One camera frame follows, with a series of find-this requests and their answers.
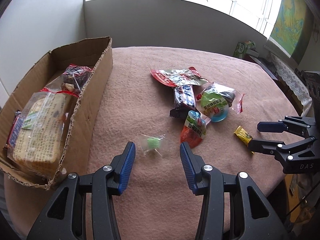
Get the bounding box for green white carton box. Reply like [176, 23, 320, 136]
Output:
[233, 40, 255, 59]

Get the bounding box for red silver snack pouch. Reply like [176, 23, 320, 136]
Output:
[150, 67, 209, 87]

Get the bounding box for yellow green wall map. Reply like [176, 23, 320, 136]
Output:
[264, 0, 314, 64]

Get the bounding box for yellow candy packet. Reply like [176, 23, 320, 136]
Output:
[234, 125, 253, 147]

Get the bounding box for clear cracker pack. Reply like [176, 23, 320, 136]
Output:
[8, 92, 76, 179]

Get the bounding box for snickers bar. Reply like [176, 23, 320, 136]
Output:
[3, 111, 24, 151]
[169, 85, 196, 119]

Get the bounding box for red green jelly pouch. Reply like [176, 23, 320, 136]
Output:
[180, 111, 211, 148]

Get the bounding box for green candy clear wrapper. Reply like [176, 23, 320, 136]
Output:
[138, 133, 166, 157]

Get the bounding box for dark wooden side cabinet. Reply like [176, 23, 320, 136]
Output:
[244, 54, 279, 81]

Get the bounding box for clear bag red nuts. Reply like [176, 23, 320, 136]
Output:
[41, 64, 92, 98]

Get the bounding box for white cabinet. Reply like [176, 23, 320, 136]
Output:
[1, 0, 86, 105]

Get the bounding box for dark dried fruit bag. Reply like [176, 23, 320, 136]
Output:
[199, 82, 245, 114]

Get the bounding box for white lace cloth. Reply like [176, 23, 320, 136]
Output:
[267, 53, 312, 116]

